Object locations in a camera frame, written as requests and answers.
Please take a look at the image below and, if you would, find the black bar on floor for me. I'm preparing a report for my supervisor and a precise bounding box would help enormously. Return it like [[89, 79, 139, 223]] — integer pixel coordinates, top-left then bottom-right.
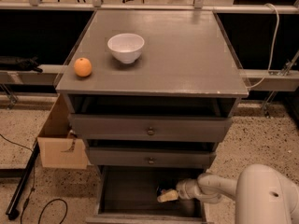
[[6, 142, 39, 220]]

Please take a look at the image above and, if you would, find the brass middle drawer knob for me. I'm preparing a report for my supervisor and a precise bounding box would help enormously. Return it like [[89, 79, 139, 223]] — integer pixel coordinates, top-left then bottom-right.
[[148, 158, 155, 165]]

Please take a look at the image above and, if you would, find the blue pepsi can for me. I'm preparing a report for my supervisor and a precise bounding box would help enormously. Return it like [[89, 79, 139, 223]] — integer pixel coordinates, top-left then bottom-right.
[[157, 189, 167, 195]]

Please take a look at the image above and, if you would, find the brass drawer knob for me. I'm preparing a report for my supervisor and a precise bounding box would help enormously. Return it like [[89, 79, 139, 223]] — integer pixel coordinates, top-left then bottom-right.
[[147, 127, 155, 135], [148, 158, 155, 165]]

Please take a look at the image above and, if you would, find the grey middle drawer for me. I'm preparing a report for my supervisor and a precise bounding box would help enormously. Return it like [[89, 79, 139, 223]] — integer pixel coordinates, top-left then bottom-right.
[[86, 147, 216, 169]]

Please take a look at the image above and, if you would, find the grey wooden drawer cabinet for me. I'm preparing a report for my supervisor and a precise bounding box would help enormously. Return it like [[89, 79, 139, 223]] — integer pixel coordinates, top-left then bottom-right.
[[55, 9, 249, 224]]

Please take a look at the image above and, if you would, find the white cable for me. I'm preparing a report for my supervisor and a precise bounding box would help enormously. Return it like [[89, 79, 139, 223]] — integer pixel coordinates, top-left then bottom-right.
[[248, 3, 280, 90]]

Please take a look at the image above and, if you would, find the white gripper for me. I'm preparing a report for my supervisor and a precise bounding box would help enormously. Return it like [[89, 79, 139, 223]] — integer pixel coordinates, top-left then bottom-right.
[[157, 178, 200, 203]]

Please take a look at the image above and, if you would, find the grey open bottom drawer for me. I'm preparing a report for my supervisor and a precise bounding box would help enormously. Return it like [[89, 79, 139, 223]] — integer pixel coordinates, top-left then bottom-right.
[[86, 166, 206, 224]]

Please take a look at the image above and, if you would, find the white ceramic bowl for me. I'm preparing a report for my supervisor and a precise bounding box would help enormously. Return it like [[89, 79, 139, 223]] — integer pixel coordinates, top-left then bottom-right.
[[107, 34, 145, 63]]

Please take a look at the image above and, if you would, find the brass top drawer knob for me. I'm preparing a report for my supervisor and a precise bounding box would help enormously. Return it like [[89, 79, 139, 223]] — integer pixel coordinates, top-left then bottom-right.
[[147, 127, 155, 135]]

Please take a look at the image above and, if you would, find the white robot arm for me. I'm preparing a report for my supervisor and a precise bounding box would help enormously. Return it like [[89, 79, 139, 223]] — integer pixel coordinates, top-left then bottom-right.
[[157, 164, 299, 224]]

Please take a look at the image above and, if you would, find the grey top drawer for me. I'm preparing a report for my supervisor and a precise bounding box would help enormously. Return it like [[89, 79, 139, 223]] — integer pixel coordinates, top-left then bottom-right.
[[69, 114, 232, 143]]

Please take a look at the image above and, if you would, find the black floor cable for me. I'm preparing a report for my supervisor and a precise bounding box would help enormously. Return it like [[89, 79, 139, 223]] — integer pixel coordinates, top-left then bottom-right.
[[0, 133, 69, 224]]

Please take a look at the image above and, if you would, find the orange fruit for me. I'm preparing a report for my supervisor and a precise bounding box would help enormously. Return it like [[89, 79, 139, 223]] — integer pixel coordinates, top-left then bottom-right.
[[74, 58, 93, 77]]

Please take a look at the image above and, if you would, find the cardboard box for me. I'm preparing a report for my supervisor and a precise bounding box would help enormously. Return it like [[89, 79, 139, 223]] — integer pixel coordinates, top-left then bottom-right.
[[37, 95, 89, 169]]

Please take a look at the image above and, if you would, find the black cloth on shelf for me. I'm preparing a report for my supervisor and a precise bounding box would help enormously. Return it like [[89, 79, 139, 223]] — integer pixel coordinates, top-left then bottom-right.
[[0, 56, 43, 73]]

